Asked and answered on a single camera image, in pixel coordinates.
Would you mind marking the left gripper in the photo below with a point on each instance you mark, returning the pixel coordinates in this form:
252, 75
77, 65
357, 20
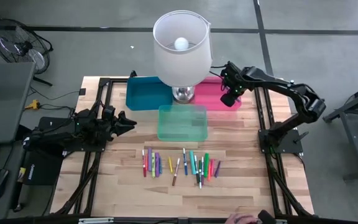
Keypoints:
109, 127

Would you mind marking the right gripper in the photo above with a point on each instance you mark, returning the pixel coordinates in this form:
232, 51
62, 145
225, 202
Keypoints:
233, 79

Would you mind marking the thick purple highlighter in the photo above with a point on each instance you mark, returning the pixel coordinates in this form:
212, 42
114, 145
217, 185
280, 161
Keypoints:
157, 165
149, 155

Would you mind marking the small orange highlighter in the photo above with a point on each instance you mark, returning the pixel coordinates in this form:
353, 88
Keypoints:
146, 161
209, 177

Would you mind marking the red Expo marker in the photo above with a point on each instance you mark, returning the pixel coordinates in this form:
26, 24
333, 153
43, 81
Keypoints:
144, 168

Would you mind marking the small yellow highlighter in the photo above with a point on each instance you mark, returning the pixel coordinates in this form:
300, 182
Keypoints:
170, 165

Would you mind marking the purple Expo marker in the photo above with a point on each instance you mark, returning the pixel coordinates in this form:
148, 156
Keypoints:
202, 161

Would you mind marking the thick dark green highlighter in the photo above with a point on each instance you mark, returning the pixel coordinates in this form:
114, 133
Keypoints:
206, 165

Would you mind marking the small pink highlighter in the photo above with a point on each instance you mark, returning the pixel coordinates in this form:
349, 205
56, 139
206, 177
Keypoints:
212, 168

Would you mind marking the small purple highlighter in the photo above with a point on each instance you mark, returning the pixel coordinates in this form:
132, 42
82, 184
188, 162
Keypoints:
217, 169

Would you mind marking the brown Expo marker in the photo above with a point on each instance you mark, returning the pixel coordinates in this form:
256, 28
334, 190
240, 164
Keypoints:
175, 174

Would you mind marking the thick teal highlighter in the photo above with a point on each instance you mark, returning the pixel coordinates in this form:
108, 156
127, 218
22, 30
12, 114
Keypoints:
192, 161

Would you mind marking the black Expo marker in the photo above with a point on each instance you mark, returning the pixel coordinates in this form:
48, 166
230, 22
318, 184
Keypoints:
196, 165

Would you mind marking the blue Expo marker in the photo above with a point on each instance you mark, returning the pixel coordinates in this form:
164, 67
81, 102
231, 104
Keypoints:
185, 163

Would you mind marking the green Expo marker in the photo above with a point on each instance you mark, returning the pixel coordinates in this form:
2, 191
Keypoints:
200, 180

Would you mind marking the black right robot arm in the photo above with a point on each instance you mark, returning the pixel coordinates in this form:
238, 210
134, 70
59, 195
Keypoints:
278, 82

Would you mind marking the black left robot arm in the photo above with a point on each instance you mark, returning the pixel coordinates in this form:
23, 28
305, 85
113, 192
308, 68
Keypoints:
82, 130

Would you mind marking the pink plastic bin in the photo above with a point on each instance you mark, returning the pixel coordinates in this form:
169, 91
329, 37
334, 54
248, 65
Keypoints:
208, 96

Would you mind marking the blue plastic bin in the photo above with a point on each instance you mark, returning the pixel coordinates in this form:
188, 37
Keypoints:
145, 93

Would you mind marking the black table clamp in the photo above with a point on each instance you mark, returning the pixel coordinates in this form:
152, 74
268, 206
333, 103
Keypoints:
133, 74

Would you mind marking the small black square pad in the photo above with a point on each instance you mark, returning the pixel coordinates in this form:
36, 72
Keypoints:
82, 91

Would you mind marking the translucent green plastic bin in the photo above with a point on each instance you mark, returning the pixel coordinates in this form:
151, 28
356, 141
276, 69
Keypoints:
182, 124

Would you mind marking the white shade chrome table lamp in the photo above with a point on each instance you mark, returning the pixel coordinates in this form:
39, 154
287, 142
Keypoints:
182, 65

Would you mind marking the plain black box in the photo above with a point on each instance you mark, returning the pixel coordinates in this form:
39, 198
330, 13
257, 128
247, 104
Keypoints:
53, 123

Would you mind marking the yellow power plug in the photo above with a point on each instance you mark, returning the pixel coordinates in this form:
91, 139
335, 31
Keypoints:
33, 104

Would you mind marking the black box white lettering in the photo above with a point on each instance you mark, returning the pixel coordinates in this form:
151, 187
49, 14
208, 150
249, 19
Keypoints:
42, 169

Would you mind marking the silver aluminium bar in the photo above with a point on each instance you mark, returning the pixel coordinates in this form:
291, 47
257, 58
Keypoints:
281, 221
95, 220

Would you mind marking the yellow black small box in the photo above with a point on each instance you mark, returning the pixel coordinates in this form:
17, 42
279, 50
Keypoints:
21, 174

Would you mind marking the person's hand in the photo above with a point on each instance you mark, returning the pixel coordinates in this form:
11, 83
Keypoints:
239, 219

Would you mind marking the grey laptop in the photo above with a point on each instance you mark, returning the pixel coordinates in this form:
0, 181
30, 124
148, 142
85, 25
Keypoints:
5, 102

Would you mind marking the black handheld device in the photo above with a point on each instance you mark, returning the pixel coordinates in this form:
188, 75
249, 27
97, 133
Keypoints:
266, 217

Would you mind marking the black floor fan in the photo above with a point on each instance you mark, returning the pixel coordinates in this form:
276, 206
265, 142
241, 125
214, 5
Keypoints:
20, 46

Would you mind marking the grey metal stand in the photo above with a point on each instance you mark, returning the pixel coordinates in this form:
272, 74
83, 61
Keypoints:
353, 143

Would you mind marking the black aluminium table frame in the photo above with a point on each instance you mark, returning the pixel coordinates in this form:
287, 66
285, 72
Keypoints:
117, 80

